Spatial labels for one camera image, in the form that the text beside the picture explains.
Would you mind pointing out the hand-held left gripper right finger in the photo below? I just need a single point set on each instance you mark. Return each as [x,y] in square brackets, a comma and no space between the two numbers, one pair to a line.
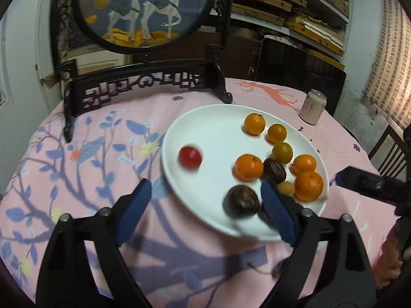
[277,211]

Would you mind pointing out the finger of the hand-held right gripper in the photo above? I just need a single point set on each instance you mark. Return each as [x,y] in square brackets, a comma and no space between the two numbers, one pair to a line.
[362,183]

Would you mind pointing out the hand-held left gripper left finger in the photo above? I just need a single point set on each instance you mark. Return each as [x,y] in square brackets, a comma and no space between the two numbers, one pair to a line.
[135,211]

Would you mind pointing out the brown longan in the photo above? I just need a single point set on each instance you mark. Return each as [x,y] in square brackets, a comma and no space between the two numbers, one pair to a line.
[285,188]

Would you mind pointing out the wrinkled dark passion fruit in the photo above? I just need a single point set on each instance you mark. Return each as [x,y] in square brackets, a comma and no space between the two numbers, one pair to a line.
[241,201]

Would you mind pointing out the large orange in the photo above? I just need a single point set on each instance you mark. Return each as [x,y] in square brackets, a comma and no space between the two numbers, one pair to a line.
[309,186]

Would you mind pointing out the smooth purple passion fruit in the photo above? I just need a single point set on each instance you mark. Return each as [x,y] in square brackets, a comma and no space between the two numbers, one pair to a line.
[274,170]

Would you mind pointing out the small orange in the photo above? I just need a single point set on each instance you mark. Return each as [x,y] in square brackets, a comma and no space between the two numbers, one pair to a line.
[304,164]
[277,133]
[249,167]
[254,123]

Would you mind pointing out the yellowish orange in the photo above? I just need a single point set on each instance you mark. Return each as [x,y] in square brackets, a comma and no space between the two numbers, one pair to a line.
[282,152]

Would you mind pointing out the red tomato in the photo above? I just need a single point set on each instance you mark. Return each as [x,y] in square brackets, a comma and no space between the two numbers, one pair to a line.
[190,156]

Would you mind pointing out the white oval plate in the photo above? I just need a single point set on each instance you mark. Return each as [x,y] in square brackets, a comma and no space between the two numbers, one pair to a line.
[218,134]

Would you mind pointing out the person's right hand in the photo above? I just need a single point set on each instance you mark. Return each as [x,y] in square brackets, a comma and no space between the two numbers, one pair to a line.
[388,260]

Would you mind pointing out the dark wooden chair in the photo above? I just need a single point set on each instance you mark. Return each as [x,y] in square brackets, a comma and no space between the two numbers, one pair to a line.
[387,147]

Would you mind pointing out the pink printed tablecloth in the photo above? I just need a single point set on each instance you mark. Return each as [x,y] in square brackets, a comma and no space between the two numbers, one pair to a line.
[96,173]

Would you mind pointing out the pink drink can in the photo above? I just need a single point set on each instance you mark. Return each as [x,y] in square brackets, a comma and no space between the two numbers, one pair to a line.
[311,109]

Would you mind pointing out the white shelf unit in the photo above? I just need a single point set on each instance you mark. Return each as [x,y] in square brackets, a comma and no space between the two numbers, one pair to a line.
[327,8]

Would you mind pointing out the deer screen with black stand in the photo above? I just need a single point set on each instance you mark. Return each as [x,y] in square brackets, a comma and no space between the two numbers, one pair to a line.
[135,12]

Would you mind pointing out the stack of woven flat boxes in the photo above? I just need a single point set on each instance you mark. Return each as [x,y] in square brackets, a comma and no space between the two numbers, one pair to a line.
[263,0]

